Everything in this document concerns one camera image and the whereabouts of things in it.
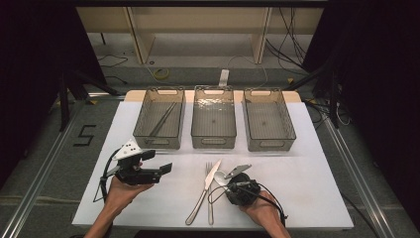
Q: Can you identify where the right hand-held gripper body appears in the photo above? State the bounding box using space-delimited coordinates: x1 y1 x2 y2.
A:
224 164 262 206

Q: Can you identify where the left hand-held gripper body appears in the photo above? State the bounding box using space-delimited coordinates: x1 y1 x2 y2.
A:
112 138 162 186

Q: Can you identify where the silver metal fork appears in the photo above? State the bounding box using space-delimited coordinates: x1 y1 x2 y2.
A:
204 162 215 226

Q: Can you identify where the silver metal knife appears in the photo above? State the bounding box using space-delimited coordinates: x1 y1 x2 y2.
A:
184 159 223 226

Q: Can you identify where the clear grey plastic bin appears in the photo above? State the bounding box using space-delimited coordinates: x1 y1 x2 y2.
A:
133 86 186 151
190 84 238 150
242 86 297 153

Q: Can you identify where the person's left hand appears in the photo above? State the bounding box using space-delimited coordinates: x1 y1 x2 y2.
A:
105 162 156 208

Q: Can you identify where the person's right hand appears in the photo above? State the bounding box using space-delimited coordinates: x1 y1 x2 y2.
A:
239 190 282 228

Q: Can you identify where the white table mat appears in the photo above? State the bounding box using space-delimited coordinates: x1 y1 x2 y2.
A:
71 100 355 230

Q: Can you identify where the yellow tape roll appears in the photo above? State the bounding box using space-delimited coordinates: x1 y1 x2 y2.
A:
154 67 170 80

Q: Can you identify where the black metal stand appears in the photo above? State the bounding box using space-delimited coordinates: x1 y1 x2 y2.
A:
57 68 120 132
285 59 341 130

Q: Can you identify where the white power strip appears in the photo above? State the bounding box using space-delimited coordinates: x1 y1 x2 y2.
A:
218 68 230 87

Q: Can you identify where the beige wooden shelf unit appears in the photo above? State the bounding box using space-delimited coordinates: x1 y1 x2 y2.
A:
75 6 325 65

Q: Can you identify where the right hand-held gripper cable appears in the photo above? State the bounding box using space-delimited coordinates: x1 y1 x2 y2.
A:
207 182 289 227

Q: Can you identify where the hand-held gripper cable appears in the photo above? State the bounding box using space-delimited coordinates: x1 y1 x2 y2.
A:
207 182 289 227
92 148 121 203

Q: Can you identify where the left hand-held gripper cable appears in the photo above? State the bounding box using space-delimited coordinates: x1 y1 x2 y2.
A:
92 148 121 203

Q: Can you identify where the thin black floor cable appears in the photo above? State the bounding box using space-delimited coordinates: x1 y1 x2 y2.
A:
97 54 129 85

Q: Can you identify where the metal floor rail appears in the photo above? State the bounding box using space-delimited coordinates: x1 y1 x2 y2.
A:
321 115 397 238
0 92 127 238

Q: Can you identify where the thick black floor cable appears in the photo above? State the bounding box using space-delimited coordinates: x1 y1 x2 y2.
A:
340 192 379 238

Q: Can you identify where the white floor cable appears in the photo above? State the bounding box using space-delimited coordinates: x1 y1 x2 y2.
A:
227 54 269 88

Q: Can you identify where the bundle of black cables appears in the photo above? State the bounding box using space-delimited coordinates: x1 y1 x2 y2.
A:
265 7 318 72

